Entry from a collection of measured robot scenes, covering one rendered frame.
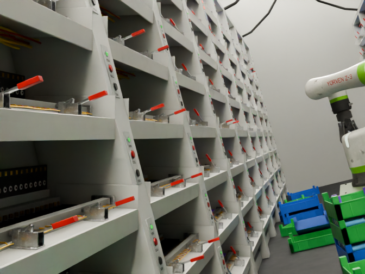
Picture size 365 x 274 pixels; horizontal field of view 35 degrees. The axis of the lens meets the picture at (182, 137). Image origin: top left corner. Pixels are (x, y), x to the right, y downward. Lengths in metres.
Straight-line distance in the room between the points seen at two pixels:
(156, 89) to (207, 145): 0.73
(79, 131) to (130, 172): 0.23
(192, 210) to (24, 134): 1.14
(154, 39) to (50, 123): 1.07
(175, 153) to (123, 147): 0.70
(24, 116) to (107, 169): 0.42
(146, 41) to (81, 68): 0.72
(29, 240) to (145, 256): 0.47
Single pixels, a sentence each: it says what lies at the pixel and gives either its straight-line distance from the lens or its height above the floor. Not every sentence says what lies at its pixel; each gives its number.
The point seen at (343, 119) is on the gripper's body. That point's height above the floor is 0.64.
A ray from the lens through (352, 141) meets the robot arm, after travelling 2.74.
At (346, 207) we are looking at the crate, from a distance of 1.93.
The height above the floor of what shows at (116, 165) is 0.65.
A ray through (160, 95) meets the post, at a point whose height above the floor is 0.87.
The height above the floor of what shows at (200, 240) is 0.36.
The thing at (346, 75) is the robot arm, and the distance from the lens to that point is 2.70.
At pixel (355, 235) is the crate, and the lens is 1.95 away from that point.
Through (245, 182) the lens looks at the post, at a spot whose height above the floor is 0.44.
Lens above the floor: 0.61
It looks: 3 degrees up
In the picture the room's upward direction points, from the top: 15 degrees counter-clockwise
